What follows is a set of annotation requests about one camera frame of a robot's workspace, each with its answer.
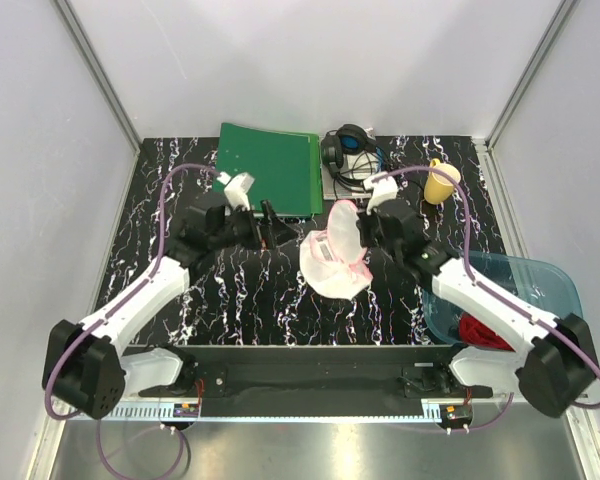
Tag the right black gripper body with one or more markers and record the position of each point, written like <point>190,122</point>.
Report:
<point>370,233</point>

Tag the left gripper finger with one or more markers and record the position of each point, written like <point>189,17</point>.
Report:
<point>268,214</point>
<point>275,234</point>

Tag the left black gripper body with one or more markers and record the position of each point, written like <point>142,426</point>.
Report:
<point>242,228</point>

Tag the white pink mesh laundry bag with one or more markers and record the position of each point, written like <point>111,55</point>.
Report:
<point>331,260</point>

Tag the red bra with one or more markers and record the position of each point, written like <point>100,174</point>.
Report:
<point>472,332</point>

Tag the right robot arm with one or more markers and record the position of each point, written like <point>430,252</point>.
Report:
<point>551,361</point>

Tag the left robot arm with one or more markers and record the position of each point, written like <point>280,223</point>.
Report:
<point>86,365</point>

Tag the grey book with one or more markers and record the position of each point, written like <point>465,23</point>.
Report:
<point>349,160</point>

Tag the green folder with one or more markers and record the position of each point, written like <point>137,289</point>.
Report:
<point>286,167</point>

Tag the yellow mug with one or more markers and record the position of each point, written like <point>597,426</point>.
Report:
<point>438,188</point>

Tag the black blue headphones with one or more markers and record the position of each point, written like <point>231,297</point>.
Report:
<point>340,193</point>

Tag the blue transparent plastic bin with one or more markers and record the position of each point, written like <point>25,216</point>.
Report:
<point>538,283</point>

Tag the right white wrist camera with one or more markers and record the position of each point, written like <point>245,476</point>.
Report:
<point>382,187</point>

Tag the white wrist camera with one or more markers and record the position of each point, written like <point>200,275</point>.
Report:
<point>382,187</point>
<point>236,189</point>

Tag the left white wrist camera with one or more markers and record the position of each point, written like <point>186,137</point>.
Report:
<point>236,189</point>

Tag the white slotted cable duct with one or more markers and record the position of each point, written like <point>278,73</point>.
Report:
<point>146,411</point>

